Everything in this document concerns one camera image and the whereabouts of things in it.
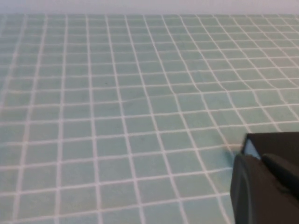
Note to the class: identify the green white checked tablecloth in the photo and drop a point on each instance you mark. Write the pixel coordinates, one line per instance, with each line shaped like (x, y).
(93, 105)

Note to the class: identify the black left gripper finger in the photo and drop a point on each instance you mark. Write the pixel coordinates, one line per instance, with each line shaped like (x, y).
(261, 198)

